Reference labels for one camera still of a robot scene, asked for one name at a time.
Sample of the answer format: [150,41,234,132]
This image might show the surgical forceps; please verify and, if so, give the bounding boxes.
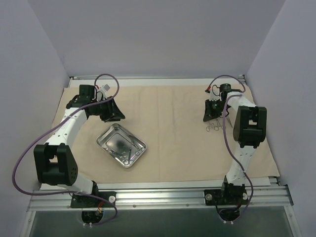
[205,118,223,132]

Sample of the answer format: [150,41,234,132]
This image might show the steel instrument tray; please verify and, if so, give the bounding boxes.
[96,123,147,168]

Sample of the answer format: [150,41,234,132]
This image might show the surgical scissors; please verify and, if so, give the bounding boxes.
[106,148,128,162]

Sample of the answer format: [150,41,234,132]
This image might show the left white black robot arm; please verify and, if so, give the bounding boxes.
[34,84,125,207]

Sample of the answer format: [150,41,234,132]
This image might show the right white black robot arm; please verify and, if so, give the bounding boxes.
[203,83,267,204]

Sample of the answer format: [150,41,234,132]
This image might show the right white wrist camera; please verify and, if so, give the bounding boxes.
[205,85,220,101]

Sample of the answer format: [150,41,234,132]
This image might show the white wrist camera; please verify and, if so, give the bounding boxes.
[96,84,110,102]
[205,85,220,101]

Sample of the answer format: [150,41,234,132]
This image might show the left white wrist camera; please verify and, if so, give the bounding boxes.
[96,84,110,102]

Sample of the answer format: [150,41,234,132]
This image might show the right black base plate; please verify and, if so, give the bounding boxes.
[203,189,248,206]

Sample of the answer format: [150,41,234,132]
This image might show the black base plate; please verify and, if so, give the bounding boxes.
[203,189,248,206]
[70,191,117,208]

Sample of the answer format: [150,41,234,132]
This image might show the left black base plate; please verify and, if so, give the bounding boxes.
[70,191,117,208]

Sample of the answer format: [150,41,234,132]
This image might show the aluminium right side rail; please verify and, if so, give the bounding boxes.
[237,75,282,188]

